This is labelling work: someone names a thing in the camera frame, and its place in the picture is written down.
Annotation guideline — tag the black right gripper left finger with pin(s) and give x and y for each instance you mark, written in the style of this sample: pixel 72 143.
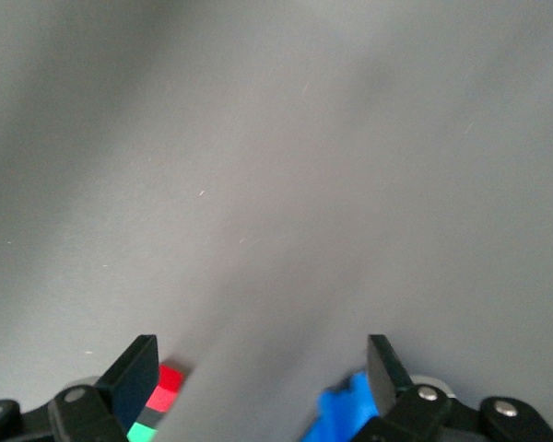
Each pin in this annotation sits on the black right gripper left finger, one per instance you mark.
pixel 131 382

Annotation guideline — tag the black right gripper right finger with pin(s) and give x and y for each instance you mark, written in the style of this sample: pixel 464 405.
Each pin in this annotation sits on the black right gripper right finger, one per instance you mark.
pixel 387 382

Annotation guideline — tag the red cube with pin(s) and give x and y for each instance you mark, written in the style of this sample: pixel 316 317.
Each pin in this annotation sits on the red cube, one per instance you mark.
pixel 166 389

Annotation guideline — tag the black cube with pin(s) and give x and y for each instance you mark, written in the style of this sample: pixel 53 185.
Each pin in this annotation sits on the black cube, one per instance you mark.
pixel 151 417

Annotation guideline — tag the green cube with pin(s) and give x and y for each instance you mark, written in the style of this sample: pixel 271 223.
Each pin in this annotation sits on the green cube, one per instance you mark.
pixel 142 433

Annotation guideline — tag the blue plastic bin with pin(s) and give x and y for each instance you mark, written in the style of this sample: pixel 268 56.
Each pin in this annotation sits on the blue plastic bin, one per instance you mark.
pixel 341 414

